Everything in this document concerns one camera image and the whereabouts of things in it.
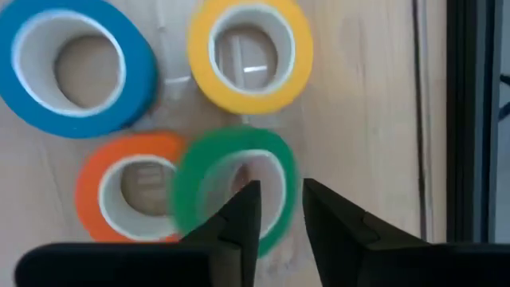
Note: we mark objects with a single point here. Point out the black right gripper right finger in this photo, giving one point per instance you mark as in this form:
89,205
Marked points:
398,263

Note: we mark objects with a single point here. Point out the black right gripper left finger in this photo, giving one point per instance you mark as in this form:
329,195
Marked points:
159,265

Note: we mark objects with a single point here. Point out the green tape roll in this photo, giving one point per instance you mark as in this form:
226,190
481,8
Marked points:
191,187

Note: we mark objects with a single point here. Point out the orange tape roll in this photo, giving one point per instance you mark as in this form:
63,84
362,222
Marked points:
89,191

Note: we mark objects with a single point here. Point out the blue tape roll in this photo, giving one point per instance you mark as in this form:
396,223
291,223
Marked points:
135,79

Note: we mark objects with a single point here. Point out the yellow tape roll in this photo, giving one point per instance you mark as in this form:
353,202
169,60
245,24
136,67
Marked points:
199,60

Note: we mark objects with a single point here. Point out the black aluminium frame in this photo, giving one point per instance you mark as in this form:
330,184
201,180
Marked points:
462,119

